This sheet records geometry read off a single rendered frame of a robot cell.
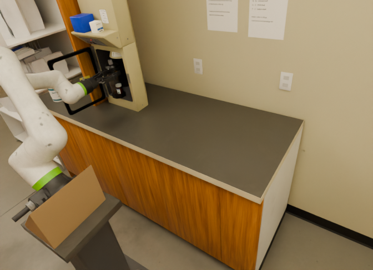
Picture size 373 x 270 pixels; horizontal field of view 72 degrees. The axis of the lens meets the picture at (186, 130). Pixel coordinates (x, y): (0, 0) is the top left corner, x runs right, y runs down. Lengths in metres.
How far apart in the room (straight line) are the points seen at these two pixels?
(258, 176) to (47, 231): 0.94
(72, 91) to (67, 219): 0.77
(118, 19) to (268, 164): 1.18
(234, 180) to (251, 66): 0.77
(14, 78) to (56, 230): 0.64
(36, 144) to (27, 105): 0.16
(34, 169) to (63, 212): 0.21
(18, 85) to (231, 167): 1.02
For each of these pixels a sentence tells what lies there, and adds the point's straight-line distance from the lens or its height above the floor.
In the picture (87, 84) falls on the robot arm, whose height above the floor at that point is 1.24.
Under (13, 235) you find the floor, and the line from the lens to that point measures 2.83.
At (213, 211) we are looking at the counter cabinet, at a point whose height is 0.62.
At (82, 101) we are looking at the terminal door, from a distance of 2.00.
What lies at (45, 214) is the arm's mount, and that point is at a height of 1.12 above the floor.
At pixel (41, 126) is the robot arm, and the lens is 1.13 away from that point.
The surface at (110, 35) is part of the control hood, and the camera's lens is 1.65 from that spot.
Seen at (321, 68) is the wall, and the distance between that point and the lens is 1.62.
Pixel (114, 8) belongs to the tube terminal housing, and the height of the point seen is 1.63.
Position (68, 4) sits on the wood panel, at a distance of 1.95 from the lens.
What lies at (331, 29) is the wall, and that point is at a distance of 1.56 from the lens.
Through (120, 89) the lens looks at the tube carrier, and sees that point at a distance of 1.90.
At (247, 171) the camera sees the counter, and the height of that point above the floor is 0.94.
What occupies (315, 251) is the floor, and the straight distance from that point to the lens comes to 2.27.
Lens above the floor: 1.89
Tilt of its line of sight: 36 degrees down
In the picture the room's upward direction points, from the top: 7 degrees counter-clockwise
